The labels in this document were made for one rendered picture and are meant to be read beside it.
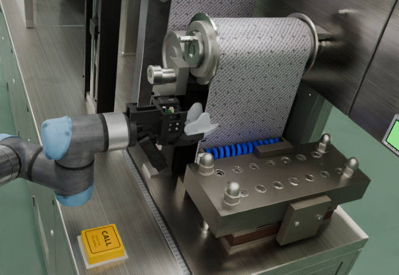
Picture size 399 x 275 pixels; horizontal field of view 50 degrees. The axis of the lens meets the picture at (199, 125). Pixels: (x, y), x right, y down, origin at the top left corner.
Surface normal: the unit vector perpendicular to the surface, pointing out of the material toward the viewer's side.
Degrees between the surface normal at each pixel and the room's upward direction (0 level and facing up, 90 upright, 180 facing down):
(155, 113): 90
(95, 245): 0
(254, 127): 90
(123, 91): 0
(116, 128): 44
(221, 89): 90
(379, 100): 90
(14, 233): 0
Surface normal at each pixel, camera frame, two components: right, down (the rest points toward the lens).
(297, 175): 0.17, -0.82
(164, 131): 0.43, 0.56
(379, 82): -0.89, 0.11
